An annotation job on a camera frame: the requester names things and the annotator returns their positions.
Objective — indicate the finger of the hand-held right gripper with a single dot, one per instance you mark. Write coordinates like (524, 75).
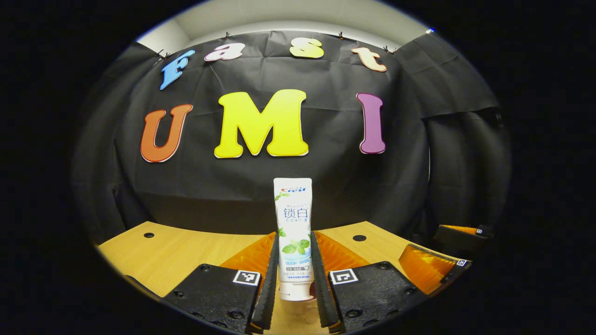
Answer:
(461, 238)
(426, 270)

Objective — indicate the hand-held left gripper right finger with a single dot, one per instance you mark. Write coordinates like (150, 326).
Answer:
(322, 298)

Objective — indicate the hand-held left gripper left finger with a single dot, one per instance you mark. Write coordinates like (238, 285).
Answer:
(270, 293)

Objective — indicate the white toothpaste tube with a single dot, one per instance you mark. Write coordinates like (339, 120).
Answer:
(293, 218)

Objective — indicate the wooden desktop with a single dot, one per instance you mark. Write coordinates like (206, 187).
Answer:
(186, 260)

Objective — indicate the black backdrop cloth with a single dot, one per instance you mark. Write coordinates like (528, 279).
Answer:
(326, 186)

